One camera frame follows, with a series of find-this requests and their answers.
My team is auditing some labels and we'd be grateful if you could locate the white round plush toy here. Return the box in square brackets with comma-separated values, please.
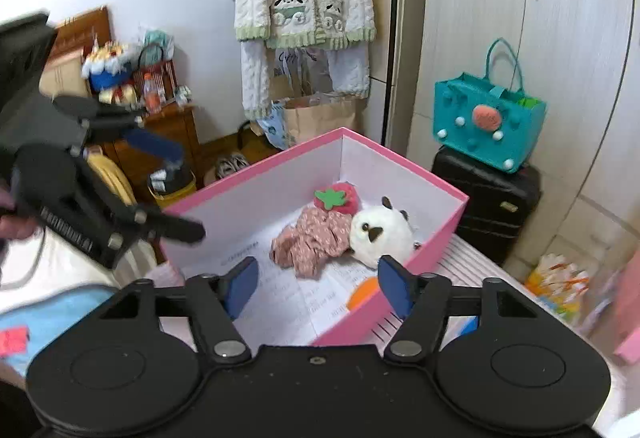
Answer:
[348, 197, 423, 267]

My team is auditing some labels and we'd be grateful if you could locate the red wire basket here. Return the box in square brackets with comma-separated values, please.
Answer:
[132, 30, 178, 111]

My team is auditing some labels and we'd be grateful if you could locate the black clothes rack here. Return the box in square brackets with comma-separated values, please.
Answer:
[385, 0, 407, 146]

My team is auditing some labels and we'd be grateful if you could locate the striped tablecloth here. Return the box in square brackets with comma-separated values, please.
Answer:
[145, 233, 626, 419]

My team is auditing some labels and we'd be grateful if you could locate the light blue printed bag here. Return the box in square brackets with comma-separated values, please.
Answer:
[252, 105, 292, 149]

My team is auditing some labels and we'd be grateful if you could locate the orange plush ball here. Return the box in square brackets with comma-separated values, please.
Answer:
[346, 275, 382, 310]

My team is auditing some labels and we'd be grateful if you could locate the light blue towel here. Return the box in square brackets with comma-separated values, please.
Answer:
[0, 284, 128, 376]

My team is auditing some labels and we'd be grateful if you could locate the teal felt tote bag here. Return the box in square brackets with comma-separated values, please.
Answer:
[433, 38, 547, 175]

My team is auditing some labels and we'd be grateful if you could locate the grey wooden wardrobe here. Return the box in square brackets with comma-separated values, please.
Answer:
[400, 0, 640, 283]

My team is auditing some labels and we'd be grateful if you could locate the floral fabric scrunchie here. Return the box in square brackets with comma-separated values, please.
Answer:
[271, 207, 352, 279]

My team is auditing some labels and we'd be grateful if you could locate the brown wooden cabinet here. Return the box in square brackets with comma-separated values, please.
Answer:
[82, 104, 203, 203]

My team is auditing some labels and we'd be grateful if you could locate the printed plastic bag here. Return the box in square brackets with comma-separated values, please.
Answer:
[525, 254, 593, 323]

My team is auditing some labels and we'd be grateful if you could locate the pink cardboard box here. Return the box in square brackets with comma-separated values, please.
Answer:
[159, 127, 470, 348]

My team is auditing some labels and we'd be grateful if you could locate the red paper piece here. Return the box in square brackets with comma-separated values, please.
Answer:
[0, 327, 30, 358]

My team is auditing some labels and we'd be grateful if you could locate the brown paper bag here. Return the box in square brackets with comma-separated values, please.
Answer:
[282, 95, 358, 149]

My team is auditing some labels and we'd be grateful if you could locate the pair of white sneakers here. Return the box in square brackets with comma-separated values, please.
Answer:
[214, 153, 251, 181]

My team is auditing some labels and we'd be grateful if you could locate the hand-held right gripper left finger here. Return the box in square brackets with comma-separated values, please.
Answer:
[97, 256, 260, 360]

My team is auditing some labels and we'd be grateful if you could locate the black suitcase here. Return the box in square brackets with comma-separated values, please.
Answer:
[431, 145, 542, 267]

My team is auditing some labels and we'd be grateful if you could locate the person's left hand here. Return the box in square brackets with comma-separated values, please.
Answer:
[0, 213, 40, 241]

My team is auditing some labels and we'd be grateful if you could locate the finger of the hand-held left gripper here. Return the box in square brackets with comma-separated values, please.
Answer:
[52, 95, 185, 163]
[79, 162, 207, 246]

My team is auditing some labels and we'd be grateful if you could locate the blue plush bouquet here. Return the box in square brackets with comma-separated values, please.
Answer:
[81, 42, 143, 93]

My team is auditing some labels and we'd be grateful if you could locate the black yellow container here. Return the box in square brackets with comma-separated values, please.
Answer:
[148, 158, 197, 209]

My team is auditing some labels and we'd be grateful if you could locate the yellow cloth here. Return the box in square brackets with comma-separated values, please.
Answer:
[87, 153, 137, 206]

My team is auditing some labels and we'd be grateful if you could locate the pink strawberry plush toy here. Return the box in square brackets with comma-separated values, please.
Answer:
[313, 182, 360, 219]

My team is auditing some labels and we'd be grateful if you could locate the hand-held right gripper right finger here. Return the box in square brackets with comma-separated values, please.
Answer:
[377, 255, 543, 361]

